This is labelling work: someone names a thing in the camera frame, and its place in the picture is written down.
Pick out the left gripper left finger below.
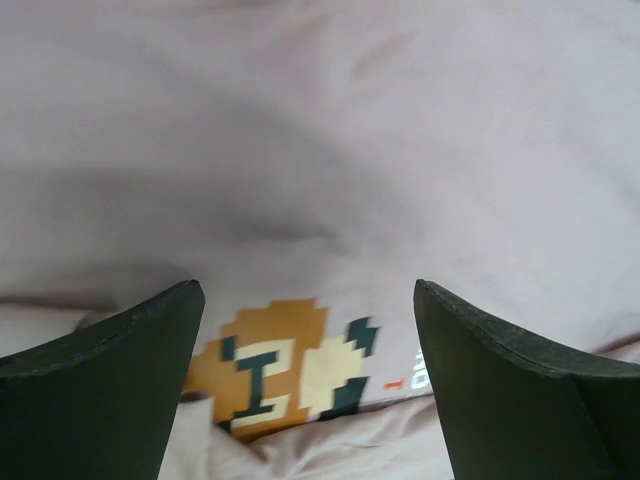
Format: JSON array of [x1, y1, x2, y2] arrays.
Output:
[[1, 280, 205, 480]]

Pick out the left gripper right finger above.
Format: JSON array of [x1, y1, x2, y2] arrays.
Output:
[[414, 280, 639, 480]]

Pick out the dusty pink graphic t-shirt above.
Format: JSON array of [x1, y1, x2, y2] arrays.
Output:
[[1, 1, 639, 479]]

